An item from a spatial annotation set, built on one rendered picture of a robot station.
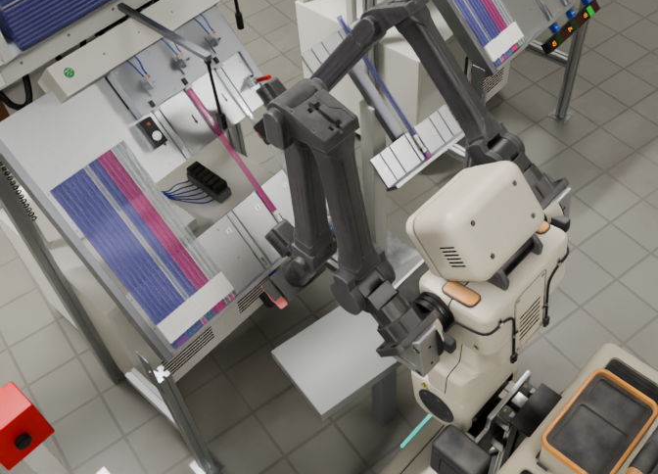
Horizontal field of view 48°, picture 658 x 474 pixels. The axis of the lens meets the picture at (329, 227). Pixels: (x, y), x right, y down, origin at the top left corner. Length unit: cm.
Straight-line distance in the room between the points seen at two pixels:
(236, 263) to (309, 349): 31
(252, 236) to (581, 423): 98
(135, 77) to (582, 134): 219
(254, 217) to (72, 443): 113
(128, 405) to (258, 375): 47
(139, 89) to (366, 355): 92
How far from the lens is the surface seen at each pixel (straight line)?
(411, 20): 154
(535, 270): 143
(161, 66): 198
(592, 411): 168
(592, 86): 380
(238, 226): 205
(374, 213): 270
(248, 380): 272
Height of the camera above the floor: 237
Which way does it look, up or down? 50 degrees down
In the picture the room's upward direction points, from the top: 6 degrees counter-clockwise
